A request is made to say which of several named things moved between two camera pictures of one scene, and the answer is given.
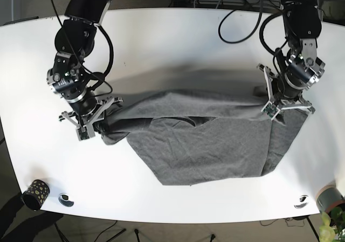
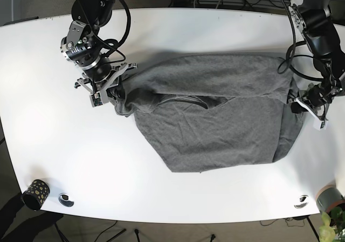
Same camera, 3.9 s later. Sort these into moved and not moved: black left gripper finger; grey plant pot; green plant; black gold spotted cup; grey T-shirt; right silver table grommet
Moved: black left gripper finger; grey T-shirt
Not moved: grey plant pot; black gold spotted cup; green plant; right silver table grommet
